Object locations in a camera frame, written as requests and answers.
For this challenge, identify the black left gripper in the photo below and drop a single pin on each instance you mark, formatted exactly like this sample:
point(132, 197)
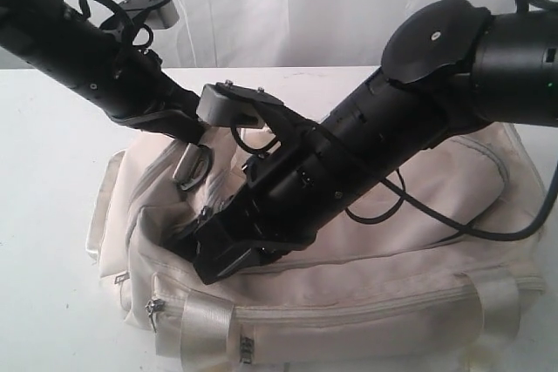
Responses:
point(143, 97)

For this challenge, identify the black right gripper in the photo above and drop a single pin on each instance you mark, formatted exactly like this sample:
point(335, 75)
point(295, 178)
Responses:
point(289, 195)

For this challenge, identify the beige fabric duffel bag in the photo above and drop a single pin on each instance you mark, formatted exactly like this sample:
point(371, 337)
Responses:
point(403, 287)

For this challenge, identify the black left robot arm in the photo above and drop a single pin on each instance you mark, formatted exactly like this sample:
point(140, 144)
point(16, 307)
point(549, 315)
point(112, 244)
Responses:
point(102, 51)

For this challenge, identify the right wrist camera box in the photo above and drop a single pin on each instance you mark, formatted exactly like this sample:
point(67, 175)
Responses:
point(234, 107)

